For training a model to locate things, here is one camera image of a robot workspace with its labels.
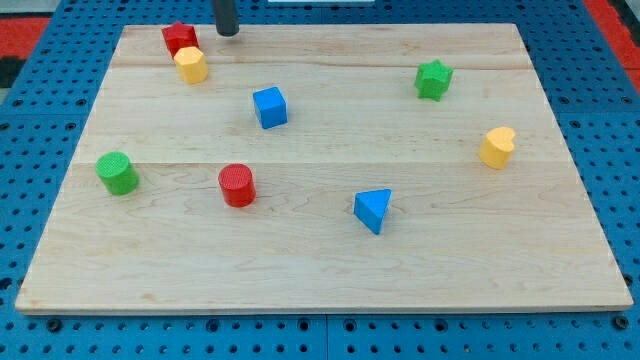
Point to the green cylinder block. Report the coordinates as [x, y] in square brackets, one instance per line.
[117, 173]

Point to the light wooden board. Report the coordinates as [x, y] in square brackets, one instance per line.
[458, 236]

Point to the blue triangle block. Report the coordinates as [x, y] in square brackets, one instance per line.
[370, 207]

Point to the red star block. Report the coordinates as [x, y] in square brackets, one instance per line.
[179, 35]

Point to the green star block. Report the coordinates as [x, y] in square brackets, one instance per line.
[433, 80]

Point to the black cylindrical robot arm tip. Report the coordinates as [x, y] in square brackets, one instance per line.
[226, 17]

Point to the red cylinder block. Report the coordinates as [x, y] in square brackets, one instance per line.
[237, 185]

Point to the yellow hexagon block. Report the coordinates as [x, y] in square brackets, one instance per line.
[191, 64]

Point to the yellow heart block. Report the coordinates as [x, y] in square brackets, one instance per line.
[497, 147]

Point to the blue cube block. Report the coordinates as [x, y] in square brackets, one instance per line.
[270, 107]

